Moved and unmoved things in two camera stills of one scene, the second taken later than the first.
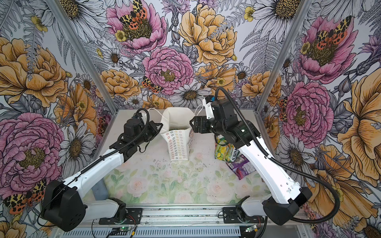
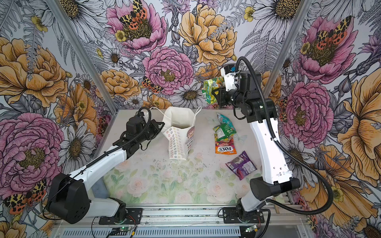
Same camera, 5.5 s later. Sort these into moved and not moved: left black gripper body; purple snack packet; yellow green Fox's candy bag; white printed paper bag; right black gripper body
Moved: right black gripper body; yellow green Fox's candy bag
Not moved: purple snack packet; left black gripper body; white printed paper bag
